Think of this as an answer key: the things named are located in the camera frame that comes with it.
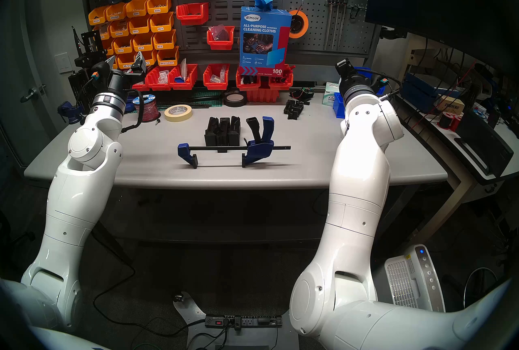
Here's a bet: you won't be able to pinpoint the red wire spool blue label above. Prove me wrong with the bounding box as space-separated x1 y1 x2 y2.
132 94 161 123

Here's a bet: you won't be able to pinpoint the blue black bar clamp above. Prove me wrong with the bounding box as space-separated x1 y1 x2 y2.
177 116 292 169

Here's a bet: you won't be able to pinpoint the green white tissue box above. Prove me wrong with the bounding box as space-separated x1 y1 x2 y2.
322 82 342 106

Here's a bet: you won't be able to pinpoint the grey pegboard back panel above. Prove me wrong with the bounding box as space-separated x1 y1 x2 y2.
79 0 382 66

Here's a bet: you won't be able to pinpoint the orange wire reel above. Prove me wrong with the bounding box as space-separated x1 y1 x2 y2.
288 9 309 39

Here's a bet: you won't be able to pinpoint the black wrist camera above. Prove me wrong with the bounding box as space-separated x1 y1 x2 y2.
375 76 396 96
90 61 111 82

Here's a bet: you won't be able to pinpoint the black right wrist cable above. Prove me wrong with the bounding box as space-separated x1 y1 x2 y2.
354 67 403 102

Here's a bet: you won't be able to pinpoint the black wired electronics module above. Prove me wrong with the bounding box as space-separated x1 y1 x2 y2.
289 87 315 106

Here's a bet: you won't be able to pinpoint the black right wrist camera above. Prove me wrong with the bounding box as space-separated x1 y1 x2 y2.
375 76 396 96

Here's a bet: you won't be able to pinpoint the cream masking tape roll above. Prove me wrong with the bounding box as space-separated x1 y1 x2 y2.
164 104 193 123

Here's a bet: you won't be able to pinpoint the red nested bin stack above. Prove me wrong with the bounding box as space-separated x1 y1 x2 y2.
245 88 281 103

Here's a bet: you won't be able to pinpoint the dark blue equipment box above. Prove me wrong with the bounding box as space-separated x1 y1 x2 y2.
401 73 463 112

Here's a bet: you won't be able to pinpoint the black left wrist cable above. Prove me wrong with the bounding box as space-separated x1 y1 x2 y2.
120 78 146 133

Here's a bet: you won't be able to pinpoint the green cutting mat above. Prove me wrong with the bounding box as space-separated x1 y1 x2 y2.
156 88 225 107

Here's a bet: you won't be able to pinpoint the black power cable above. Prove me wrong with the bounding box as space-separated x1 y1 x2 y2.
92 232 207 337

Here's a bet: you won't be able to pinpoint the black coiled floor cable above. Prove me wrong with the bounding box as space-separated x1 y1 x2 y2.
463 267 503 309

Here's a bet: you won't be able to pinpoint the blue cleaning cloths box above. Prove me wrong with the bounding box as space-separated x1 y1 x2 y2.
238 6 292 76

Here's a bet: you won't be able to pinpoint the black flat equipment case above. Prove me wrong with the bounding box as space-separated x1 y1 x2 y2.
454 110 515 177

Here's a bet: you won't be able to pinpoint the silver door handle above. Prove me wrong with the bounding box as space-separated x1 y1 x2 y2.
20 85 47 104

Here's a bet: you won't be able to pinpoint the small black printed parts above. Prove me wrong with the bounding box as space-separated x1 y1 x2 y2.
283 99 305 120

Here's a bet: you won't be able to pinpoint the black power strip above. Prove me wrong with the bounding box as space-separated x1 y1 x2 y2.
205 314 283 329

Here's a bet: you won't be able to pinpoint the white wall switch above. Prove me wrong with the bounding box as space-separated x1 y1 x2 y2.
55 52 73 74

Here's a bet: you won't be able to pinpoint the grey door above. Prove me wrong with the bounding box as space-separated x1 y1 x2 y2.
0 0 67 169

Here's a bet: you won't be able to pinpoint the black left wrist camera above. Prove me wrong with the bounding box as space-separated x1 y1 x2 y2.
90 61 111 82

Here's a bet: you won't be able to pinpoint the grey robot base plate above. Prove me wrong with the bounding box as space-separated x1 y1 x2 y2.
174 292 300 350

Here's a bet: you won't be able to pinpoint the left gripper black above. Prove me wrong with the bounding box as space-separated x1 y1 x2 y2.
105 51 147 97

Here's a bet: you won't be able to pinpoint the small blue bench vise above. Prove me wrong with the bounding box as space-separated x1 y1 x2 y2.
57 101 86 125

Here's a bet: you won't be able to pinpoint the white robot torso shell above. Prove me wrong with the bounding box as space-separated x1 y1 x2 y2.
30 327 110 350

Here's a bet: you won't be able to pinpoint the white side desk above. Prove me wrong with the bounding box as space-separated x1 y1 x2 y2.
391 92 519 248

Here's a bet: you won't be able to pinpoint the red black wire spool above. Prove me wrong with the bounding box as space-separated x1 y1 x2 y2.
439 111 463 132

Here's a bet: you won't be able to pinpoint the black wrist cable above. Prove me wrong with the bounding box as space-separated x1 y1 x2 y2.
120 78 146 133
354 67 403 102

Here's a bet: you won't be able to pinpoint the black tape roll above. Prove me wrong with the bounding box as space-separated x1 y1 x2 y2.
223 92 248 108

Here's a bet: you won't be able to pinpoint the white air purifier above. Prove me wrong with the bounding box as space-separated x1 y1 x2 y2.
384 245 446 312

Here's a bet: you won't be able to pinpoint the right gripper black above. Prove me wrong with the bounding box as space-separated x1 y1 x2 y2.
335 58 373 91

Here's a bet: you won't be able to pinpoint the printed brown cardboard box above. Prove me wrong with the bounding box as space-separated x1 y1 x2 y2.
436 96 465 115

